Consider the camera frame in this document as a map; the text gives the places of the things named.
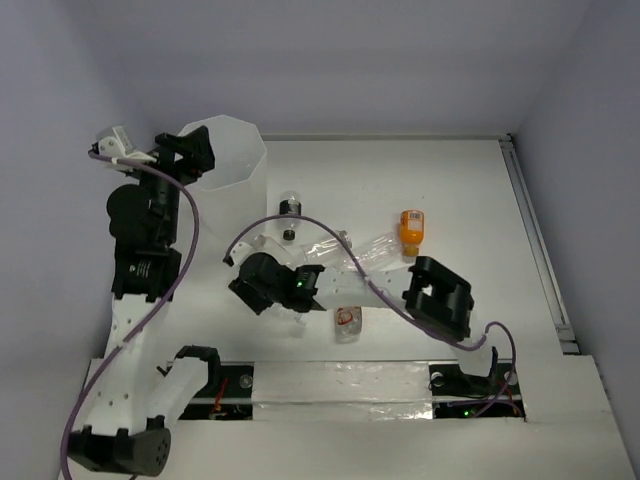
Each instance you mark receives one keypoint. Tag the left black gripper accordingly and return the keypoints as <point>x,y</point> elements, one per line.
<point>185,151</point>

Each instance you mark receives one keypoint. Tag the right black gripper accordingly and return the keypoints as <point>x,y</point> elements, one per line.
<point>248,292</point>

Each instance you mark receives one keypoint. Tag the clear jar silver lid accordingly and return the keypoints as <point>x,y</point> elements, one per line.
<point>327,251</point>

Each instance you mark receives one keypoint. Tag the clear bottle black label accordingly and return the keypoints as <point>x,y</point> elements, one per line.
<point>289,209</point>

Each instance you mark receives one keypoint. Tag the clear bottle red cap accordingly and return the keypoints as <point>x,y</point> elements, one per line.
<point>347,324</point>

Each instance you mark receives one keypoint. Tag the long clear bottle white cap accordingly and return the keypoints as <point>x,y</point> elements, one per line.
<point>373,255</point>

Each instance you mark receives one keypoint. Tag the orange juice bottle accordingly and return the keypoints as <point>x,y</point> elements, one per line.
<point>411,232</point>

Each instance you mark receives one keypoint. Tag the clear crushed bottle white cap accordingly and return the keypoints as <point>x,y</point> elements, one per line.
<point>292,323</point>

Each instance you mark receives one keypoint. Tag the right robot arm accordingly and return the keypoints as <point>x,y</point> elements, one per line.
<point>427,295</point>

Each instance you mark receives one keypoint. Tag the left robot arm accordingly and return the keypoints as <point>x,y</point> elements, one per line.
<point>122,421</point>

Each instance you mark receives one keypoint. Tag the white octagonal plastic bin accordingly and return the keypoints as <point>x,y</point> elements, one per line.
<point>234,194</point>

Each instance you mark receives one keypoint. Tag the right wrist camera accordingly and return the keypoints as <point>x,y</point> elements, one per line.
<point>261,244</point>

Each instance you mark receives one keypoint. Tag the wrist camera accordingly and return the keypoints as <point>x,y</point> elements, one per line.
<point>119,151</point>
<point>261,244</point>

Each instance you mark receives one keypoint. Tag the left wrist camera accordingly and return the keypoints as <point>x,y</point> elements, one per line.
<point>119,151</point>

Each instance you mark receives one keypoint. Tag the aluminium rail right edge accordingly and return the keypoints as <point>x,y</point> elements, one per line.
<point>564,329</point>

